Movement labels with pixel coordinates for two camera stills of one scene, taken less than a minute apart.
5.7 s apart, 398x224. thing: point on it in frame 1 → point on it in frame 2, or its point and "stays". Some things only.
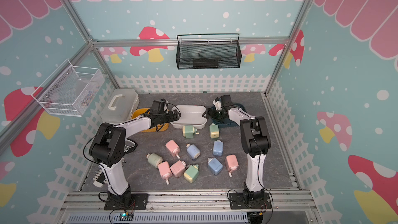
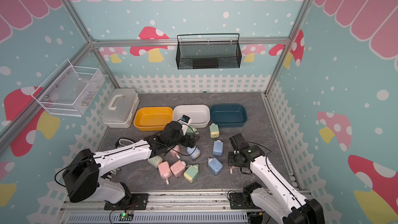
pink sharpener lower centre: (178, 168) stays
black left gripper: (171, 119) → (187, 143)
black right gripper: (208, 112) → (230, 155)
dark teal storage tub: (227, 123) stays
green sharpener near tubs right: (214, 131) stays
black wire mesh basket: (208, 51) stays
